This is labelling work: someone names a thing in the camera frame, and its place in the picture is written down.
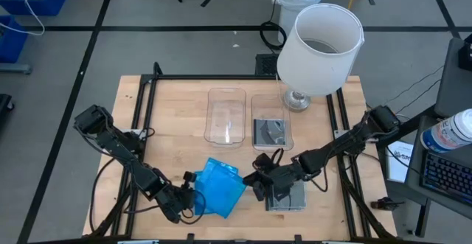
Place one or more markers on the black table frame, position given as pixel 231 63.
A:
pixel 206 77

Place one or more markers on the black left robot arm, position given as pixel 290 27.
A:
pixel 121 152

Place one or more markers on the clear jewel case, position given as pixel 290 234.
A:
pixel 269 133
pixel 287 208
pixel 296 196

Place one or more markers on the black table clamp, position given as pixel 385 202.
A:
pixel 298 239
pixel 190 238

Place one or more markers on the white wipes canister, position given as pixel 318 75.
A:
pixel 446 133

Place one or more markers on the black backlit keyboard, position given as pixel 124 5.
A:
pixel 446 174

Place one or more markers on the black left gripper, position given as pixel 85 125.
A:
pixel 175 201

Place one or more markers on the black tool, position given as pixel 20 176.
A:
pixel 385 202

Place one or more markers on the white shade table lamp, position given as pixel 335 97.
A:
pixel 313 70

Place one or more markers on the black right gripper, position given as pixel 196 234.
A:
pixel 282 177

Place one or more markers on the black floor grate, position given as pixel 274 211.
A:
pixel 266 64

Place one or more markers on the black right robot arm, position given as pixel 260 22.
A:
pixel 346 141

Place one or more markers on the white label plate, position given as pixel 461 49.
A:
pixel 343 242
pixel 138 242

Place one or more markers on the white booklet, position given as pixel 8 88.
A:
pixel 398 163

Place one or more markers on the grey desk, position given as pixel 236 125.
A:
pixel 455 89

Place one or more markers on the black desk device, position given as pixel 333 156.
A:
pixel 465 52

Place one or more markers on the clear plastic bin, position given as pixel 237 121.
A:
pixel 225 116
pixel 271 105

